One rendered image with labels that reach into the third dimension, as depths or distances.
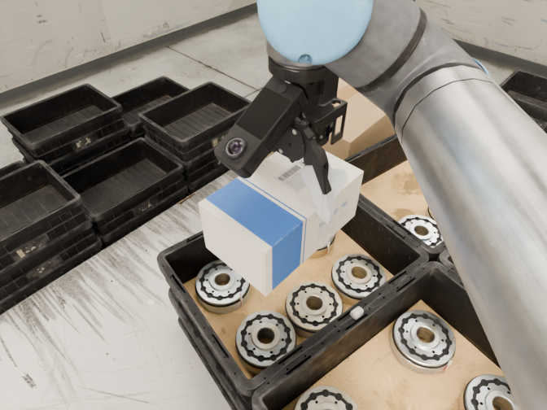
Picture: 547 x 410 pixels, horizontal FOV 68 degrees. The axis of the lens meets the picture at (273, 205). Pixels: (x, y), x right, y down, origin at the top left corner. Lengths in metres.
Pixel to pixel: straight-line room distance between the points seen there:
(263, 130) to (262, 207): 0.12
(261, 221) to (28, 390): 0.63
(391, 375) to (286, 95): 0.50
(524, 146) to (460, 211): 0.05
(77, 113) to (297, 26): 1.88
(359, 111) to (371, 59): 0.86
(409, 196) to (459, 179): 0.79
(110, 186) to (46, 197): 0.26
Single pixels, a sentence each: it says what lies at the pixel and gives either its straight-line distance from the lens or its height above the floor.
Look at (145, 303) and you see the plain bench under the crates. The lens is 0.98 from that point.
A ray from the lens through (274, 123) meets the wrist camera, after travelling 0.43.
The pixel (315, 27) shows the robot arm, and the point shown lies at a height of 1.40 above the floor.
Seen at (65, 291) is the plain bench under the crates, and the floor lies 0.70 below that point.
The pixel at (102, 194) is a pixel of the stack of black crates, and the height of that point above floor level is 0.38.
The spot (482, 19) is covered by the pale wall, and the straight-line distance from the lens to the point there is 3.91.
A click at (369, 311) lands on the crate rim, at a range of 0.67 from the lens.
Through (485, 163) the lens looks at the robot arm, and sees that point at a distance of 0.23.
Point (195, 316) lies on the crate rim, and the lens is 0.67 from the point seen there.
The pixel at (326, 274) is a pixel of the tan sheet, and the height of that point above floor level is 0.83.
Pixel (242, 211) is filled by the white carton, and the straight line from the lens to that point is 0.51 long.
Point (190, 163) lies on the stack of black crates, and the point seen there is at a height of 0.48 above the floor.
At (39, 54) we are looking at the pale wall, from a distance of 3.46.
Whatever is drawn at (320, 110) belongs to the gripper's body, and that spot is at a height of 1.25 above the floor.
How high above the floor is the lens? 1.50
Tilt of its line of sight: 45 degrees down
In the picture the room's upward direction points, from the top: straight up
